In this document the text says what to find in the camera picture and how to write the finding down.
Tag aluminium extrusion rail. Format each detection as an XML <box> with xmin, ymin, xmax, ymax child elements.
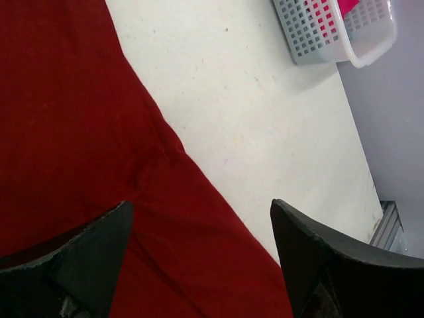
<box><xmin>370</xmin><ymin>201</ymin><xmax>423</xmax><ymax>259</ymax></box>

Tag pink red t shirt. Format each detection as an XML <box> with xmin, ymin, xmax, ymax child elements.
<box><xmin>304</xmin><ymin>0</ymin><xmax>362</xmax><ymax>44</ymax></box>

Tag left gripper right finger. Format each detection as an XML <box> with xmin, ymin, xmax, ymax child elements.
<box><xmin>270</xmin><ymin>199</ymin><xmax>423</xmax><ymax>317</ymax></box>

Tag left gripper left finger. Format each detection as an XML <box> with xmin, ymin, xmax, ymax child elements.
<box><xmin>1</xmin><ymin>201</ymin><xmax>133</xmax><ymax>317</ymax></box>

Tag white plastic basket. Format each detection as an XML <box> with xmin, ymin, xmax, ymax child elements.
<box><xmin>273</xmin><ymin>0</ymin><xmax>398</xmax><ymax>68</ymax></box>

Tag dark red t shirt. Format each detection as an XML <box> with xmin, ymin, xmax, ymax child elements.
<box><xmin>1</xmin><ymin>1</ymin><xmax>292</xmax><ymax>317</ymax></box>

